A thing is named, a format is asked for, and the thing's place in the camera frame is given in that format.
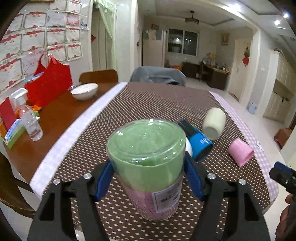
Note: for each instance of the window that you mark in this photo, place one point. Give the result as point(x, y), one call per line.
point(183, 42)

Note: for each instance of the clear spray bottle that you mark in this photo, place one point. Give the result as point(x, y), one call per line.
point(26, 114)

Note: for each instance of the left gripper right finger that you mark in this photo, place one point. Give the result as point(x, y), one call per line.
point(230, 210)

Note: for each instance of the wooden chair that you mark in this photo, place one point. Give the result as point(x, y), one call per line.
point(10, 193)
point(102, 76)

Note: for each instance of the right hand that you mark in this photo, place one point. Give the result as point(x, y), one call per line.
point(283, 223)

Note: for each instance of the small pink cup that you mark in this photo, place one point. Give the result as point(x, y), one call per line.
point(240, 151)

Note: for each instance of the blue bucket on floor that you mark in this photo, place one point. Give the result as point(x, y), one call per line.
point(251, 108)

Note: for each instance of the glass cup green pink paper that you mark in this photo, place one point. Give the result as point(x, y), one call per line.
point(148, 159)

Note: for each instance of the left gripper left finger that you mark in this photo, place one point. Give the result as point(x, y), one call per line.
point(53, 219)

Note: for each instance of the red box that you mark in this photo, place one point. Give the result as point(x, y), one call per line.
point(7, 113)

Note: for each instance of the dark wooden desk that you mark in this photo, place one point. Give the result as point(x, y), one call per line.
point(214, 77)

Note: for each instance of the framed picture far wall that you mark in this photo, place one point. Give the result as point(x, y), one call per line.
point(225, 39)

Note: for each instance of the grey covered chair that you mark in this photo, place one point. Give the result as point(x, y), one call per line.
point(160, 75)

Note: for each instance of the brown polka dot tablecloth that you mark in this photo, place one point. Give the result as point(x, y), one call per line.
point(82, 147)

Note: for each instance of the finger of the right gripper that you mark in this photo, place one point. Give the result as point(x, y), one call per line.
point(284, 176)

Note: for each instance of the white paper cup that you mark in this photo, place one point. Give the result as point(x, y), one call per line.
point(189, 147)

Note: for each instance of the wooden chair far side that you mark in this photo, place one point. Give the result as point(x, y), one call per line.
point(102, 76)

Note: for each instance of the blue black can cup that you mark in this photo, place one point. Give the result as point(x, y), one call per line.
point(200, 144)

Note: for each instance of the green door curtain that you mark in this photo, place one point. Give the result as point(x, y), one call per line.
point(108, 12)

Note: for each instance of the wooden chair left side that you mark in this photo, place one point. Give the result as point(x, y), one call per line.
point(10, 193)

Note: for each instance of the white ceramic bowl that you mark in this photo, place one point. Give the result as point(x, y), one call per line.
point(84, 92)

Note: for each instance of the red tote bag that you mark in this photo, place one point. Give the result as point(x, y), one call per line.
point(50, 83)

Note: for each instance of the ceiling fan lamp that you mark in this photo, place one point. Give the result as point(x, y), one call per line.
point(192, 19)

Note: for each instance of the pale green ceramic cup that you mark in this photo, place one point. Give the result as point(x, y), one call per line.
point(214, 123)

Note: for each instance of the red door ornament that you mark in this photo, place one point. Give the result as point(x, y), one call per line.
point(245, 60)

